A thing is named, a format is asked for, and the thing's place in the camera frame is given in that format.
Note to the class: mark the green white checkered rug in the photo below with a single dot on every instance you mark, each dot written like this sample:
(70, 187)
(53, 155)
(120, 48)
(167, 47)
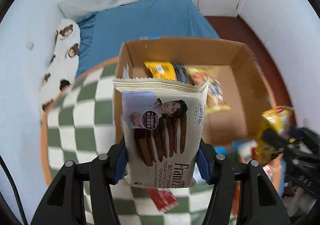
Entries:
(80, 114)

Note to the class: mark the white bear print pillow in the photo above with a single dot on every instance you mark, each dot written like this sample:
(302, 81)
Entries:
(66, 64)

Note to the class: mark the red snack packet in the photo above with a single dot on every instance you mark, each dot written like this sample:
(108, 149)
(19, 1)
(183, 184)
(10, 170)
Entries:
(162, 197)

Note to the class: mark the yellow orange biscuit packet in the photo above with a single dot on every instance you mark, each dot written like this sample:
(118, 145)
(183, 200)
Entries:
(212, 103)

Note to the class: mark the cream chocolate cookie packet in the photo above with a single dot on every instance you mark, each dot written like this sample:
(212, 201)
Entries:
(162, 124)

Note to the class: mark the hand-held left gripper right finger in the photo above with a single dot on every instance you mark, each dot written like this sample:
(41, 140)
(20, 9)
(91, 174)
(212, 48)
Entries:
(203, 165)

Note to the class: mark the white wall outlet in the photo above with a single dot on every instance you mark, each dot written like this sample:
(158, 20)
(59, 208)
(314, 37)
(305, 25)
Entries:
(30, 45)

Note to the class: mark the brown cardboard box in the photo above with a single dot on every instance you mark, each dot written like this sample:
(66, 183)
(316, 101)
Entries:
(175, 49)

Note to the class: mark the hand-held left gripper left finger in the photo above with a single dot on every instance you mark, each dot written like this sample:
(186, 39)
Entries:
(121, 162)

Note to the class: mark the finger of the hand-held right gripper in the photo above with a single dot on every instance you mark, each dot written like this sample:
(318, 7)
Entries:
(308, 136)
(275, 139)

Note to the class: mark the blue bed sheet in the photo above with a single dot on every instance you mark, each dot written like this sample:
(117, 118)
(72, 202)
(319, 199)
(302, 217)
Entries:
(150, 22)

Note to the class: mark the yellow mushroom print snack packet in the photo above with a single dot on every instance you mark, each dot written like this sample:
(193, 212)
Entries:
(277, 117)

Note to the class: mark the black snack packet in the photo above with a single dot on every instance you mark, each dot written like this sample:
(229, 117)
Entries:
(182, 73)

